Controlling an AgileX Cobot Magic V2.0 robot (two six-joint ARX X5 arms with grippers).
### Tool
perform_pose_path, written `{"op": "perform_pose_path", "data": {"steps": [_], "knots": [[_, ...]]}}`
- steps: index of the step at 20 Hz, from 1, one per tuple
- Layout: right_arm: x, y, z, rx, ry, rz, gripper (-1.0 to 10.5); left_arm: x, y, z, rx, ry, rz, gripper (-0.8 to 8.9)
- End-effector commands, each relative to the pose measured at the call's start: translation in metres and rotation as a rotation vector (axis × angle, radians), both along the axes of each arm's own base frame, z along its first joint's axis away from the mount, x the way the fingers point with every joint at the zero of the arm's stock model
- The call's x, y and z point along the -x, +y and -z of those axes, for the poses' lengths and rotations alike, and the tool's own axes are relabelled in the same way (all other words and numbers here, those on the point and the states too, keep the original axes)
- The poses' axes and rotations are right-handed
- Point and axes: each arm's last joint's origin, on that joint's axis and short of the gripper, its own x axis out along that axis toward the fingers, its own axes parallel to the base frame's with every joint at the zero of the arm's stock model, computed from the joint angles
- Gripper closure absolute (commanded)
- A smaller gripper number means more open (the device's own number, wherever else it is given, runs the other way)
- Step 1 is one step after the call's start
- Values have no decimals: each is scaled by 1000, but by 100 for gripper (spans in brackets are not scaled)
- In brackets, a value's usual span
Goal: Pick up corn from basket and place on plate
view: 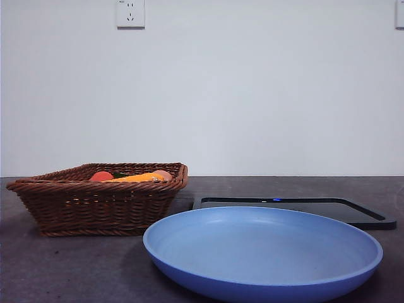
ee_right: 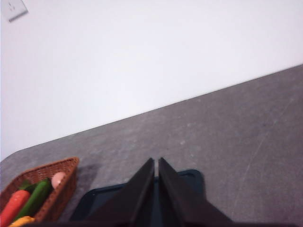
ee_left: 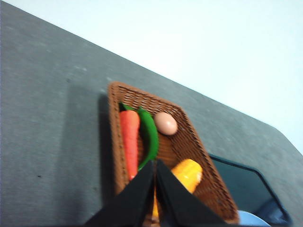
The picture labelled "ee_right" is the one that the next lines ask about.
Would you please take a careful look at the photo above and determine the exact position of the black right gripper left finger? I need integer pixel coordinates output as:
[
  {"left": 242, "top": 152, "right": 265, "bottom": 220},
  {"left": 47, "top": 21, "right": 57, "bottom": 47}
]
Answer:
[{"left": 82, "top": 157, "right": 155, "bottom": 223}]

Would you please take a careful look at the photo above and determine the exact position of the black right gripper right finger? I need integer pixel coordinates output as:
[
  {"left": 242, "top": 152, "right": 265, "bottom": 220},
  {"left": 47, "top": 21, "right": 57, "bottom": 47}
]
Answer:
[{"left": 158, "top": 157, "right": 234, "bottom": 223}]

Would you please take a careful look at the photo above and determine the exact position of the yellow corn cob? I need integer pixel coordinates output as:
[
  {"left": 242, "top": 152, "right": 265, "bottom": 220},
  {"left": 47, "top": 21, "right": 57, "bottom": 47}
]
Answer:
[{"left": 8, "top": 216, "right": 36, "bottom": 227}]

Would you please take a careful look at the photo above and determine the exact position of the brown wicker basket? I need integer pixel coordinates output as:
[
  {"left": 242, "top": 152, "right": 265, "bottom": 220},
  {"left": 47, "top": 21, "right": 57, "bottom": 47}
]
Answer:
[{"left": 0, "top": 157, "right": 80, "bottom": 226}]

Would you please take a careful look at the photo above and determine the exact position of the black rectangular tray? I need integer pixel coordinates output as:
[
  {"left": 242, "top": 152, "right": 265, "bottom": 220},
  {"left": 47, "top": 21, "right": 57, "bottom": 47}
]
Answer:
[{"left": 70, "top": 168, "right": 206, "bottom": 223}]

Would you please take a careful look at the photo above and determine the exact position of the pale brown egg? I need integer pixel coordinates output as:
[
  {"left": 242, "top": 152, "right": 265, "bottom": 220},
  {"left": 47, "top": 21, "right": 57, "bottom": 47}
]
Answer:
[{"left": 51, "top": 172, "right": 66, "bottom": 190}]

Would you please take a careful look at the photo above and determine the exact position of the green chili pepper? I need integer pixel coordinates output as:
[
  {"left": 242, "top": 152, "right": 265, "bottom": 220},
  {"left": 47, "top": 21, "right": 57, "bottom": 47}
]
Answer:
[{"left": 14, "top": 178, "right": 53, "bottom": 222}]

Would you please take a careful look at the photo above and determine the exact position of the orange carrot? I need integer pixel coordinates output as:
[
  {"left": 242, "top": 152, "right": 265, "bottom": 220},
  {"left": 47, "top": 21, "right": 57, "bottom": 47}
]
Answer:
[{"left": 0, "top": 181, "right": 36, "bottom": 227}]

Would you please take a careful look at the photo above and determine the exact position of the white wall socket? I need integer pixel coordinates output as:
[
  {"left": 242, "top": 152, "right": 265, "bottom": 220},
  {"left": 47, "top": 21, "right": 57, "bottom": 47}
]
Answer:
[{"left": 0, "top": 0, "right": 29, "bottom": 23}]

